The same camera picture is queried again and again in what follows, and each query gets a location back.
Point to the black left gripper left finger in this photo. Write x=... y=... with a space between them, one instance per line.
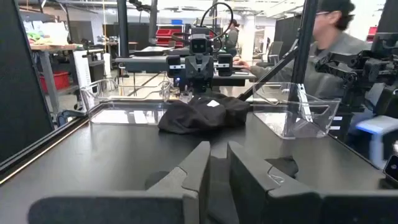
x=174 y=202

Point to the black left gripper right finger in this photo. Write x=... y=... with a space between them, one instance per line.
x=264 y=202

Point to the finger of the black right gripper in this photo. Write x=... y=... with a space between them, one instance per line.
x=207 y=65
x=191 y=65

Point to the dark blue towel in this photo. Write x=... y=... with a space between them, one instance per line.
x=186 y=118

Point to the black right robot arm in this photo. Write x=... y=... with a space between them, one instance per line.
x=200 y=30

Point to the grey desk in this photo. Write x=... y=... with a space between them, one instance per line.
x=146 y=63

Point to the person's hand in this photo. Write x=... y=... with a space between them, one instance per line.
x=242 y=64

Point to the red shelf bins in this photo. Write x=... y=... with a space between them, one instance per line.
x=164 y=34

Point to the person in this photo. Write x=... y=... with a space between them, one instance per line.
x=231 y=39
x=335 y=62

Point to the blue storage bin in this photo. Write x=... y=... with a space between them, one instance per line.
x=177 y=22

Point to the grey office chair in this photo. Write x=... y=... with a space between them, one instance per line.
x=275 y=48

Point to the clear plastic bin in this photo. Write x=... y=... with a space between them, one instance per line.
x=124 y=116
x=295 y=127

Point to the black table mat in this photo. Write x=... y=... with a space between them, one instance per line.
x=109 y=155

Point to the white sign board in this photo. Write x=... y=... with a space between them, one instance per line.
x=82 y=74

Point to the red plastic crate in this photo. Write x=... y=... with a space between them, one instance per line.
x=59 y=81

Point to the wooden workbench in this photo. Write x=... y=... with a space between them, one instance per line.
x=53 y=47

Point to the white plastic bag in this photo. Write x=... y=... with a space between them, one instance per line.
x=54 y=31

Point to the small black device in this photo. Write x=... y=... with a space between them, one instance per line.
x=392 y=169

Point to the pale step stool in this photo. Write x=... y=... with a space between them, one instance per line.
x=376 y=127

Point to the black partition panel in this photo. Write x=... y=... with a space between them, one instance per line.
x=21 y=77

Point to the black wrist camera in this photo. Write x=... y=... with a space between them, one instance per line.
x=198 y=43

